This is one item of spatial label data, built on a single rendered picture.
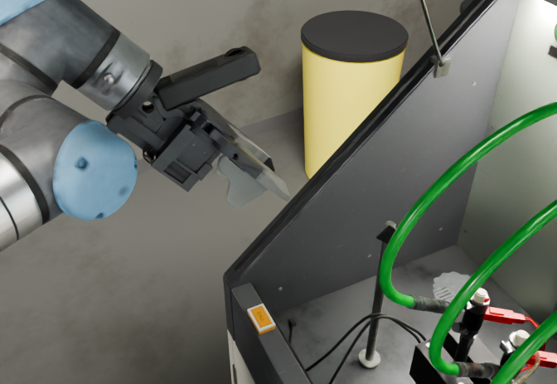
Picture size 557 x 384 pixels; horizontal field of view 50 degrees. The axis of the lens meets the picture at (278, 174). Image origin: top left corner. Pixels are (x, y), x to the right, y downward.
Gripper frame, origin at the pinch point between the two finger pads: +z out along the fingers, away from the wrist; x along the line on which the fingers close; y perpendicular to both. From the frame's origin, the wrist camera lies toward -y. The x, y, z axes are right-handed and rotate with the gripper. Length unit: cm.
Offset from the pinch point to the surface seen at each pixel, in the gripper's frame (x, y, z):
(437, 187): 11.3, -11.6, 9.5
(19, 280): -150, 124, 23
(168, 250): -152, 81, 63
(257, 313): -17.2, 24.2, 23.5
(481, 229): -31, -12, 59
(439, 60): -24.3, -27.1, 20.0
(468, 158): 11.2, -16.1, 9.9
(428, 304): 6.8, 0.2, 25.3
